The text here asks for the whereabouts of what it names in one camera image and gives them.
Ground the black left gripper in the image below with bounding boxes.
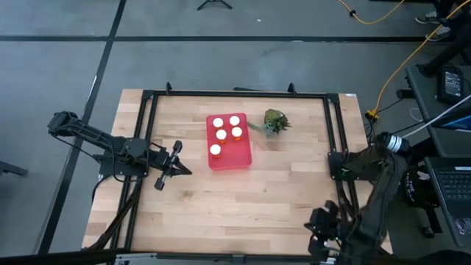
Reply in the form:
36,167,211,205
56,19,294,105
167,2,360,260
149,141,193,191

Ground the dark furniture leg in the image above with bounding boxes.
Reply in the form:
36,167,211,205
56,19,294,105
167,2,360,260
0,160,29,178

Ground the person's grey shoe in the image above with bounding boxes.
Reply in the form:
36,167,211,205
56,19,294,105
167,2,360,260
415,10,442,25
425,25,453,42

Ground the black power adapter with label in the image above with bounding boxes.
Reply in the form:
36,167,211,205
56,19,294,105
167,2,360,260
436,65,466,105

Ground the black bag white lettering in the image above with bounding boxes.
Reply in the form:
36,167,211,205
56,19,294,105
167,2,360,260
399,167,445,239

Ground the yellow extension cable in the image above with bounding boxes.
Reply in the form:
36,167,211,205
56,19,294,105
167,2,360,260
336,0,471,123

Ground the white cable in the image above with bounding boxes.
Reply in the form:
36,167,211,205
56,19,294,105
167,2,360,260
402,94,471,139

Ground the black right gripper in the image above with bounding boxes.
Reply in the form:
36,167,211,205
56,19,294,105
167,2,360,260
304,201,341,258

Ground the small green succulent plant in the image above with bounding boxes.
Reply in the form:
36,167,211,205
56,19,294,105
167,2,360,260
247,108,292,138

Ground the black metal crossbar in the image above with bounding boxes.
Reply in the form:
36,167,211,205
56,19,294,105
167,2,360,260
0,248,471,265

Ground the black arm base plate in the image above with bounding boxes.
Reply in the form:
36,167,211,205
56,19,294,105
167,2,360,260
98,154,150,177
327,151,369,182

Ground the black laptop keyboard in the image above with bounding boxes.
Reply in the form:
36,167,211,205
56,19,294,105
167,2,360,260
425,156,471,248

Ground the dark grey desk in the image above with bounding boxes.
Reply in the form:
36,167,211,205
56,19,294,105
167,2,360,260
406,64,471,159

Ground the person's leg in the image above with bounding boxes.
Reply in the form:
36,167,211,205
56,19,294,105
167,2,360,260
432,0,471,34

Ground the red plastic basket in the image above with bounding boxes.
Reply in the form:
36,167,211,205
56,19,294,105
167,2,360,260
205,112,253,172

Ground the black metal table frame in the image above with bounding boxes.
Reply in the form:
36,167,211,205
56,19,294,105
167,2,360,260
82,81,393,258

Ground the laptop with blue screen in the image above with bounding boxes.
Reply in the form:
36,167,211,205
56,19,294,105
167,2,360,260
430,105,471,133

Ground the black tripod base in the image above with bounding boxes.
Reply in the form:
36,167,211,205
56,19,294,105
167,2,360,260
196,0,233,11

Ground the black desk leg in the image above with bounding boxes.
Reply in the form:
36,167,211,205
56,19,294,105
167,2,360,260
419,21,471,78

